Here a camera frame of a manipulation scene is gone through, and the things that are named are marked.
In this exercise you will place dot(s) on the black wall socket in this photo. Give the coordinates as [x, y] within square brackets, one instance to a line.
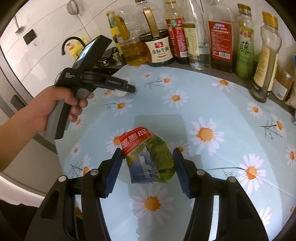
[30, 36]

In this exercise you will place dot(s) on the dark vinegar bottle red label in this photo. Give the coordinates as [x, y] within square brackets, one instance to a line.
[220, 46]

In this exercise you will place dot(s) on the oil bottle green label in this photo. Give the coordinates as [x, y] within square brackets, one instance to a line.
[245, 53]

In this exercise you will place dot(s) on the black faucet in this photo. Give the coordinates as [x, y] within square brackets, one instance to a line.
[69, 40]

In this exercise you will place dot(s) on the person's left hand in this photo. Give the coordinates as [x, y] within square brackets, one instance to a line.
[44, 106]

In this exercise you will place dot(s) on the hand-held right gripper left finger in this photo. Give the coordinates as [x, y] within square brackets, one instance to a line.
[113, 171]

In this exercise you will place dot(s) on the green and red snack packet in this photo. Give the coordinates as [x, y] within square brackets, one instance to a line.
[150, 157]

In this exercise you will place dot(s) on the yellow dish soap bottle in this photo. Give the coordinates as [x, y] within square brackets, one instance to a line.
[77, 49]

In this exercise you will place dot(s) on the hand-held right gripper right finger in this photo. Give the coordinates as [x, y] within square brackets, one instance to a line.
[182, 171]

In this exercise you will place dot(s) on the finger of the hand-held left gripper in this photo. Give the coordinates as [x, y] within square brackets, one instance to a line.
[127, 88]

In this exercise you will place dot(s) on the dark bottle green yellow label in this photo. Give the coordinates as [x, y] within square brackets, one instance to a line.
[113, 27]

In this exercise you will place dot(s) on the metal mesh strainer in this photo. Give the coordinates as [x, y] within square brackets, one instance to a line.
[73, 8]

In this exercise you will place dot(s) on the large soy sauce jug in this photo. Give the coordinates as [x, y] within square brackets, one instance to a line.
[159, 51]

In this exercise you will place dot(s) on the clear vinegar bottle yellow cap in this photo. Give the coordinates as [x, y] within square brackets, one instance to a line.
[198, 53]

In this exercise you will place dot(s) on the person's left forearm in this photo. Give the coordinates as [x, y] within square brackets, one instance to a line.
[13, 143]

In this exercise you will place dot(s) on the small bottle yellow cap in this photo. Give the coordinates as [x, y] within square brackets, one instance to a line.
[263, 69]

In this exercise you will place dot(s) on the soy sauce bottle red label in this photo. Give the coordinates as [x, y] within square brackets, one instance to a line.
[178, 39]

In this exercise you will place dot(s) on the small glass jar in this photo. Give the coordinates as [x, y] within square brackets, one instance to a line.
[283, 83]

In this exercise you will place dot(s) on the large cooking oil jug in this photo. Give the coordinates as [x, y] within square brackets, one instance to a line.
[133, 51]

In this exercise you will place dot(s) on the dark clothing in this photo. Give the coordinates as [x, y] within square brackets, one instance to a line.
[16, 220]

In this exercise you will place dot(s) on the daisy print table cover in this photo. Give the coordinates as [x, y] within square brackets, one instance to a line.
[208, 104]

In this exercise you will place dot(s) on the grey wall hook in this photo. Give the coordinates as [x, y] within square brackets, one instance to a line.
[19, 24]

